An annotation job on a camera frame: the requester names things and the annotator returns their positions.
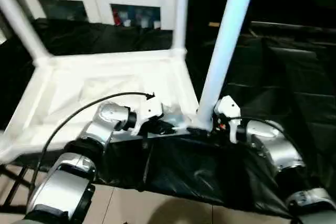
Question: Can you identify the black plastic mat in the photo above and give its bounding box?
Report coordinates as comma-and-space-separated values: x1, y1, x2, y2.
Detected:
0, 18, 336, 218

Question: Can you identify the red item behind glass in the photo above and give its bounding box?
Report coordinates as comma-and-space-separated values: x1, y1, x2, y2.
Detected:
113, 10, 123, 27

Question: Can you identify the white plastic table leg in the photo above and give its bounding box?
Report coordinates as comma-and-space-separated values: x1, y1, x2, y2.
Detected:
0, 0, 55, 66
172, 0, 190, 54
197, 0, 260, 132

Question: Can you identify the black metal frame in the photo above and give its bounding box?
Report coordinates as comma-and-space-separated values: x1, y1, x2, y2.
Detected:
0, 165, 37, 209

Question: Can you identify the long black rail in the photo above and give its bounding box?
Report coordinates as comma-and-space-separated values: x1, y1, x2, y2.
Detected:
249, 21, 336, 36

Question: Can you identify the white plastic table top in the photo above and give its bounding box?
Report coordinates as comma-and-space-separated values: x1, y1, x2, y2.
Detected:
0, 48, 211, 164

